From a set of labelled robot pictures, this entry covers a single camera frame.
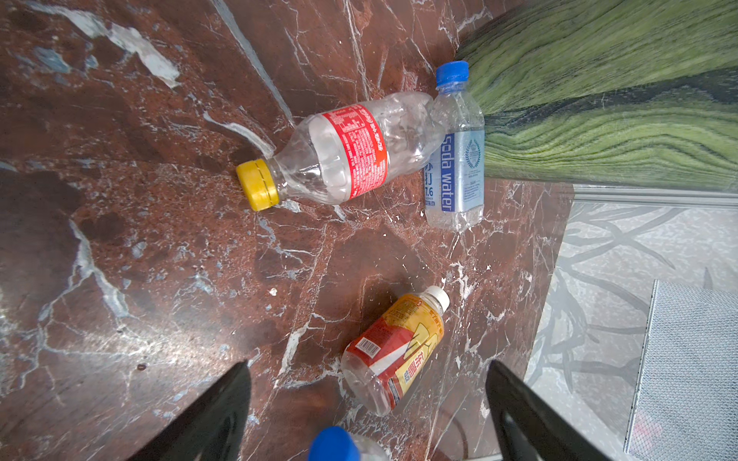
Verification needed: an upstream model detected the clear bottle red label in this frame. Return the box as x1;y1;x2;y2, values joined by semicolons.
236;91;444;211

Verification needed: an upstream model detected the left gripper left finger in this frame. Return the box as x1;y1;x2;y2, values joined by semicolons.
131;360;252;460

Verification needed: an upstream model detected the green wood-pattern trash bin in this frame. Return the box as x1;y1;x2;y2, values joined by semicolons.
457;1;737;193

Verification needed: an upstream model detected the white wire mesh basket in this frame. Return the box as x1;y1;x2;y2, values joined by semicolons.
624;280;737;460

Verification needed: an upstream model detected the small soda water bottle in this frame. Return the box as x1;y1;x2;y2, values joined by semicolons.
424;61;485;232

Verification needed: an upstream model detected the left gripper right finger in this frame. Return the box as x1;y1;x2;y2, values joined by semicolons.
485;360;607;460

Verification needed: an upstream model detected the clear bottle pale blue label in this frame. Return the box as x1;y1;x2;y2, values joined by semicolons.
309;426;390;461

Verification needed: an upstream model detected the yellow red label bottle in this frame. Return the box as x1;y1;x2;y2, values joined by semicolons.
341;286;450;416

